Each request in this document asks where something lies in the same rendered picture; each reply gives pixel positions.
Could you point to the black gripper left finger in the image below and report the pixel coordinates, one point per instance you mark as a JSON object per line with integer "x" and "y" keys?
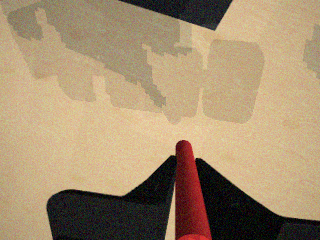
{"x": 141, "y": 214}

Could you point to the red peg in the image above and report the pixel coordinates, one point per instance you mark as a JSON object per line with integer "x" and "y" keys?
{"x": 190, "y": 216}

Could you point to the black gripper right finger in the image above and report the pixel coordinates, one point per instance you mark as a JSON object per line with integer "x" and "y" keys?
{"x": 234, "y": 215}

